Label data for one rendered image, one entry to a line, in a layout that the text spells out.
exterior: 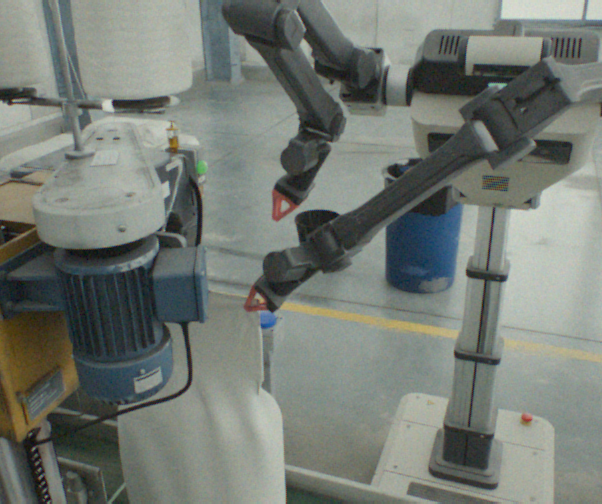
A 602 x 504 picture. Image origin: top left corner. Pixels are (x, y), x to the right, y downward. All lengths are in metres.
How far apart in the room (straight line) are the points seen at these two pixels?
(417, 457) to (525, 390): 0.93
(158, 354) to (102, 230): 0.23
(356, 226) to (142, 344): 0.41
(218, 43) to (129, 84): 9.00
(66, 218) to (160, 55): 0.27
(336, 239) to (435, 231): 2.29
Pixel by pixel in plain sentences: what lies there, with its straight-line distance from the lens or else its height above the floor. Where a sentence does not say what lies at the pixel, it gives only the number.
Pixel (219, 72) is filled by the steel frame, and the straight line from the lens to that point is 10.02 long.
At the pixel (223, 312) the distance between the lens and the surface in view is 1.36.
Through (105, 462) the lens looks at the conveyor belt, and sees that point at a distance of 2.05.
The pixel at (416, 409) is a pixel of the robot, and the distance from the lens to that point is 2.35.
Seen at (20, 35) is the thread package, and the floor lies 1.61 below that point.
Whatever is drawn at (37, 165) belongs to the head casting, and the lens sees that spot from 1.42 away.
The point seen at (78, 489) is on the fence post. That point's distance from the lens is 1.54.
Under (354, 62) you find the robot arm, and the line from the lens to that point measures 1.28.
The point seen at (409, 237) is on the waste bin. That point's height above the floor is 0.34.
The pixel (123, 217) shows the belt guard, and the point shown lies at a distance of 0.88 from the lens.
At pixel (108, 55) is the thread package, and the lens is 0.97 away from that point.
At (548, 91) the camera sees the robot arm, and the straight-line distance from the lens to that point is 0.98.
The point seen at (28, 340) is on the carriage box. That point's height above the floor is 1.17.
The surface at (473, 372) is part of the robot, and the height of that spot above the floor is 0.63.
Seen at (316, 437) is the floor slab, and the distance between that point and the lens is 2.61.
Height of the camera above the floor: 1.71
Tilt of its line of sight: 25 degrees down
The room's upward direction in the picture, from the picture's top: 1 degrees counter-clockwise
